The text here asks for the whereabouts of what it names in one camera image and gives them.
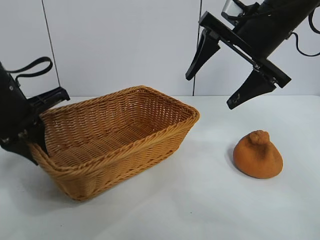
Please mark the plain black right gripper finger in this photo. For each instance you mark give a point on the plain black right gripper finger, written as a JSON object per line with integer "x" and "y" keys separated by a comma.
{"x": 206, "y": 52}

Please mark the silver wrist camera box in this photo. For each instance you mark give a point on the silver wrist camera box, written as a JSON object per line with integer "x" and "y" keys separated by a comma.
{"x": 231, "y": 8}

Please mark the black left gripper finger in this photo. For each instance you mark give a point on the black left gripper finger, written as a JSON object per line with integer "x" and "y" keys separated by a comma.
{"x": 37, "y": 133}
{"x": 23, "y": 151}

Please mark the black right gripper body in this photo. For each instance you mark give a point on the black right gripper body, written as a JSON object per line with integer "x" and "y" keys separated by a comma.
{"x": 265, "y": 32}

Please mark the brown woven wicker basket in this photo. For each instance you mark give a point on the brown woven wicker basket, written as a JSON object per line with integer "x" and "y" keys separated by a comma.
{"x": 112, "y": 155}

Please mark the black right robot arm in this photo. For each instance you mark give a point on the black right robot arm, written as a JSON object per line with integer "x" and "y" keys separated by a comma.
{"x": 287, "y": 4}

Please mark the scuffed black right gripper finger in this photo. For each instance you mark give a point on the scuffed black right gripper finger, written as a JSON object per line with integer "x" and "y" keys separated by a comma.
{"x": 255, "y": 87}

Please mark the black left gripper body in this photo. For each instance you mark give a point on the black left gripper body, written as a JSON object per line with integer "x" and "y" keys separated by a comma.
{"x": 15, "y": 115}

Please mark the orange-brown bread bun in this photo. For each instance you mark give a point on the orange-brown bread bun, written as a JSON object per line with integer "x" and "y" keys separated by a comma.
{"x": 257, "y": 160}

